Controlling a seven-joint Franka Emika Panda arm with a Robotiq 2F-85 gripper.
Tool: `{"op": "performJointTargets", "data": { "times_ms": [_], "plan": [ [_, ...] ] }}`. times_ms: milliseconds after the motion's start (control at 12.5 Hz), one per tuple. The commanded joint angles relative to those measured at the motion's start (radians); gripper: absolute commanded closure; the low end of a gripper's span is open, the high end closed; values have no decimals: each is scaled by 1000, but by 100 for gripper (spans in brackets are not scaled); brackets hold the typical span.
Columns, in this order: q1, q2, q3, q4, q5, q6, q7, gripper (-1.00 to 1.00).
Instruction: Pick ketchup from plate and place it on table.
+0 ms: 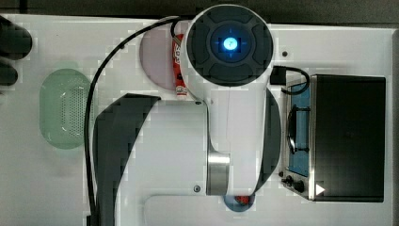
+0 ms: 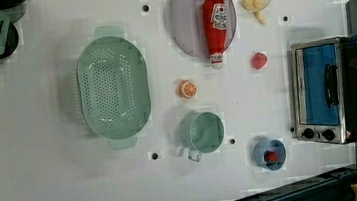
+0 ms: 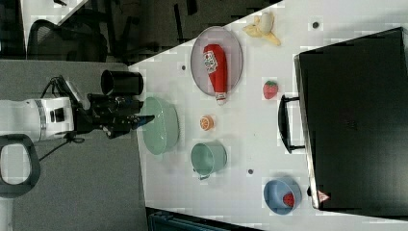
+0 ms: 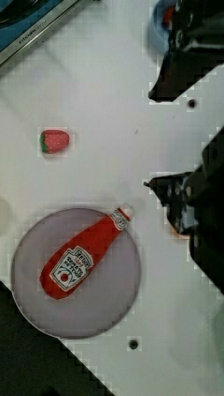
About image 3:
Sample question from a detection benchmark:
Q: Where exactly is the black cylinder container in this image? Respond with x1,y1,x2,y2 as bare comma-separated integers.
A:
101,70,144,95

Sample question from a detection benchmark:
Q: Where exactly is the grey round plate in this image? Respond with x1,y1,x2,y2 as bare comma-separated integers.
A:
191,26,242,96

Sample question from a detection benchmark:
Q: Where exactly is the black office chair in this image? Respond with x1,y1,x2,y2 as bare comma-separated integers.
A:
27,19,108,63

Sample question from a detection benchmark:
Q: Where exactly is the peeled banana toy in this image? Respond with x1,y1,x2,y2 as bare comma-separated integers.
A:
242,13,281,46

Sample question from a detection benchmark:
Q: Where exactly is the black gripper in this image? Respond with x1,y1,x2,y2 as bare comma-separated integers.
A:
74,93,155,139

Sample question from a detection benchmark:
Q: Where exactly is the green metal cup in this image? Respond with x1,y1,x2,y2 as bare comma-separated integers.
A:
191,141,227,180

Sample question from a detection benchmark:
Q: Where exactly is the orange slice toy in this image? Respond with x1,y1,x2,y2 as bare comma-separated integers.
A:
199,115,215,131

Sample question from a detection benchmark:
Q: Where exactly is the red strawberry toy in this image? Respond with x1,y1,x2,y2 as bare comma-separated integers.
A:
263,81,279,100

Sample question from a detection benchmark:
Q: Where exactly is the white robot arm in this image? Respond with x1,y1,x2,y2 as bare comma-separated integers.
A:
1,93,155,198

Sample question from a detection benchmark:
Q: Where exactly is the blue bowl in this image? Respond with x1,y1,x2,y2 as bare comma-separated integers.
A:
264,177,302,216

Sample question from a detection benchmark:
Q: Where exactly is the black toaster oven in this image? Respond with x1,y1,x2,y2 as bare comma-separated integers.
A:
294,27,408,220

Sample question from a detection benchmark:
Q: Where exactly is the red ketchup bottle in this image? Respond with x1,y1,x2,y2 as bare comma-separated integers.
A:
203,43,228,106

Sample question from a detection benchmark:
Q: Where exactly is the red strawberry in bowl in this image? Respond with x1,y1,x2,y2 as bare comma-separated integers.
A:
283,192,295,208

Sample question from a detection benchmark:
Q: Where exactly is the green perforated colander bowl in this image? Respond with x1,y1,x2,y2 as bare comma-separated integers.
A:
141,96,179,155

